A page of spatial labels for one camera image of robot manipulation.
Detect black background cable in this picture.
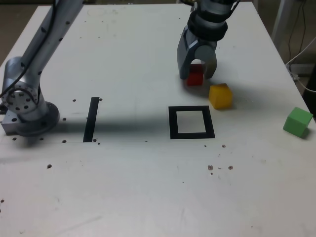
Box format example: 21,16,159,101
288,0,307,64

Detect red cube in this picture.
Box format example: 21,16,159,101
186,63,204,86

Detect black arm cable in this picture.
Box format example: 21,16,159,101
0,0,59,97

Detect black tape strip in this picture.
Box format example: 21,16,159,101
82,97,100,143

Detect green cube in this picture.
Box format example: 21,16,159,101
282,107,314,138

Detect black background object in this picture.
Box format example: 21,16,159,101
302,85,316,115

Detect black tape square outline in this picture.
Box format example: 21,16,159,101
168,105,216,140

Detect grey metal frame leg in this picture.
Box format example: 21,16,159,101
271,0,294,47

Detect white background cable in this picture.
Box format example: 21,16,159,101
285,36,316,92

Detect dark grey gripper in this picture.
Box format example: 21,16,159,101
176,27,218,80

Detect yellow cube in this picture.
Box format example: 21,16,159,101
208,83,234,110

